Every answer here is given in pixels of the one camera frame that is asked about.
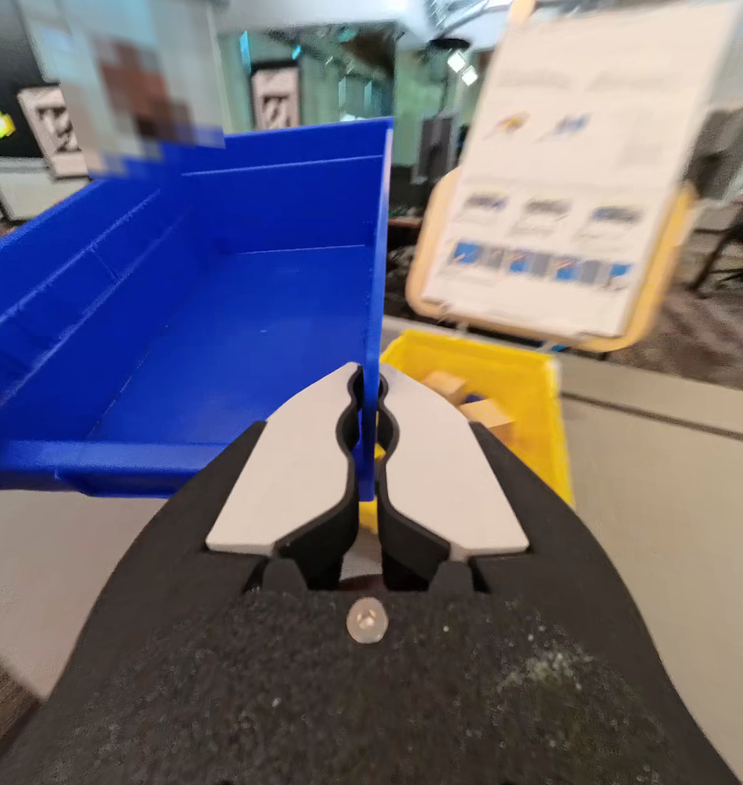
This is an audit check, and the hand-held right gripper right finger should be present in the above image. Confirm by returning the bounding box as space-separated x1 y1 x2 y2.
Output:
376 365 530 561

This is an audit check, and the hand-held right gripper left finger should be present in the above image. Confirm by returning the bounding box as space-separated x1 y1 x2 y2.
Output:
204 362 364 557

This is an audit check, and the pile of wooden cubes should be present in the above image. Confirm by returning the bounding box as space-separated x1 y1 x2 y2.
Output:
422 370 517 444

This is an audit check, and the yellow plastic bin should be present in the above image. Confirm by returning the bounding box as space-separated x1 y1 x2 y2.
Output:
359 329 576 532

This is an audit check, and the blue plastic bin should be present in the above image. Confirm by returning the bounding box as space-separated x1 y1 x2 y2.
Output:
0 118 395 502

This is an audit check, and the black tag sign on stand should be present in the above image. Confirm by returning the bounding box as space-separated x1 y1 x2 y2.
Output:
16 85 91 180
249 61 303 131

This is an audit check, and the wooden sign board on stand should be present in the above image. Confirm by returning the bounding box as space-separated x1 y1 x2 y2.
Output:
405 0 743 357

